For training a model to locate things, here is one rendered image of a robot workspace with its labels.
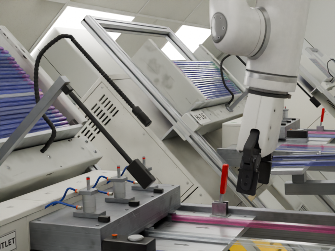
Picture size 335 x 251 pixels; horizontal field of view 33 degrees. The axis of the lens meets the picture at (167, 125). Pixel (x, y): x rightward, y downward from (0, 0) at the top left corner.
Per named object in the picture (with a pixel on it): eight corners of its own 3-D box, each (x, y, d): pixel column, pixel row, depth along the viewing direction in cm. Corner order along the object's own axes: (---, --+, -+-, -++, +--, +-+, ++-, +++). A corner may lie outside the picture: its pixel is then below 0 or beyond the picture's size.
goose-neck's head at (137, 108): (153, 121, 115) (139, 104, 116) (150, 122, 113) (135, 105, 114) (148, 127, 116) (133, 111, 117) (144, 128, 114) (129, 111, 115)
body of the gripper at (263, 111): (254, 81, 99) (245, 144, 101) (238, 83, 90) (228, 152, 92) (297, 88, 97) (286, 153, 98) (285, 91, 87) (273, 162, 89)
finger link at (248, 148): (258, 121, 94) (253, 154, 95) (246, 129, 87) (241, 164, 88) (265, 122, 93) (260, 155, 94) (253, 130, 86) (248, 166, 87)
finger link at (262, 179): (260, 141, 102) (254, 178, 103) (255, 144, 99) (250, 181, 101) (277, 145, 101) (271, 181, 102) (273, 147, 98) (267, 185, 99)
